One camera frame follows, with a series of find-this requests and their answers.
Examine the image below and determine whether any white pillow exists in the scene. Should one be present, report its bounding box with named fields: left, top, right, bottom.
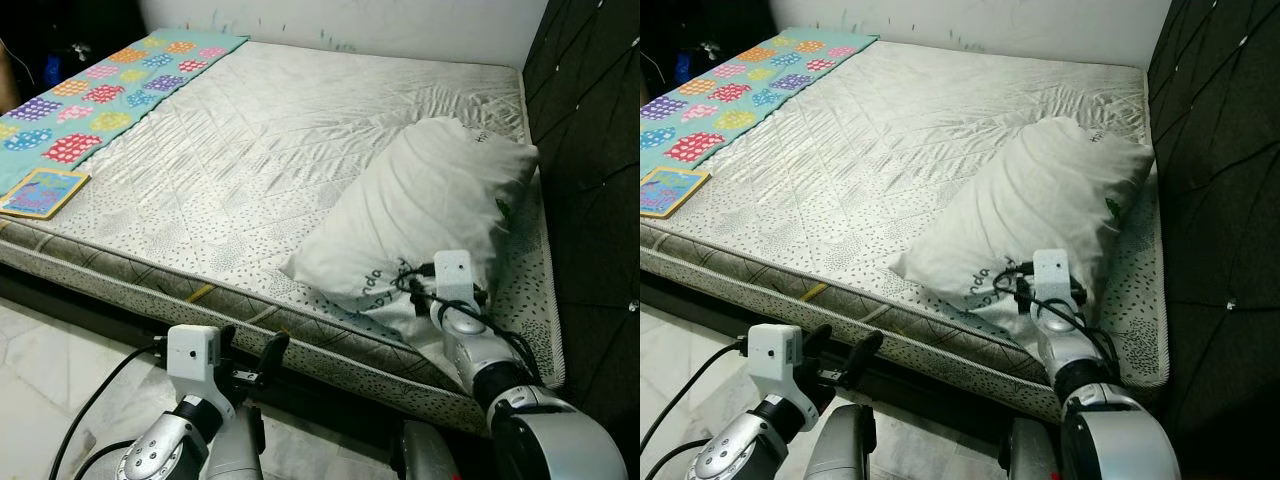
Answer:
left=280, top=117, right=539, bottom=337
left=888, top=117, right=1156, bottom=337

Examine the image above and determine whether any grey left robot leg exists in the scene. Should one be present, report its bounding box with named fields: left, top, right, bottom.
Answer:
left=230, top=405, right=267, bottom=480
left=805, top=405, right=877, bottom=480

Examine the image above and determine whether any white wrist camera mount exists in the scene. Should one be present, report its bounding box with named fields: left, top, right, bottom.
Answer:
left=433, top=250, right=477, bottom=306
left=1032, top=249, right=1074, bottom=306
left=748, top=323, right=805, bottom=397
left=165, top=325, right=222, bottom=397

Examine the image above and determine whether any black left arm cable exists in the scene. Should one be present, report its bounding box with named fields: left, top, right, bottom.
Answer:
left=640, top=340, right=754, bottom=463
left=48, top=340, right=171, bottom=480

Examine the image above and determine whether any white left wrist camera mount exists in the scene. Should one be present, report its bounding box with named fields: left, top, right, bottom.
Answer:
left=748, top=323, right=805, bottom=397
left=165, top=325, right=222, bottom=397

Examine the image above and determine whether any dark wardrobe with small knobs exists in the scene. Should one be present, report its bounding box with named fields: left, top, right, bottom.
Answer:
left=520, top=0, right=641, bottom=480
left=1145, top=0, right=1280, bottom=480

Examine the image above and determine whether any grey quilted spotted mattress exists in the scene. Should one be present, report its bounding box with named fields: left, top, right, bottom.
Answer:
left=0, top=38, right=566, bottom=437
left=640, top=38, right=1171, bottom=423

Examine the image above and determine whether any grey robot leg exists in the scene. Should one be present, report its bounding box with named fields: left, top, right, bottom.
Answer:
left=400, top=420, right=467, bottom=480
left=1000, top=418, right=1062, bottom=480
left=230, top=405, right=267, bottom=480
left=805, top=405, right=877, bottom=480

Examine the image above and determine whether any yellow-edged blue children's book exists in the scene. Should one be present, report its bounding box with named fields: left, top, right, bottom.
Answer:
left=0, top=168, right=91, bottom=221
left=640, top=167, right=713, bottom=219

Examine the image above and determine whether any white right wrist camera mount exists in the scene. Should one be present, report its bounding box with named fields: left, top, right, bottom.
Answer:
left=433, top=250, right=477, bottom=306
left=1032, top=249, right=1074, bottom=306

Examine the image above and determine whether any black bed frame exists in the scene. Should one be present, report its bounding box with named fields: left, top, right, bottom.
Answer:
left=640, top=280, right=1063, bottom=453
left=0, top=265, right=501, bottom=471

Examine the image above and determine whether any grey right robot leg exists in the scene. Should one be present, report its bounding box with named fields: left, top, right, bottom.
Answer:
left=1000, top=418, right=1062, bottom=480
left=400, top=420, right=467, bottom=480

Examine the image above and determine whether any turquoise blanket with colourful shapes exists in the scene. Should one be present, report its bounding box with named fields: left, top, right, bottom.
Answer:
left=0, top=28, right=249, bottom=197
left=640, top=28, right=879, bottom=167

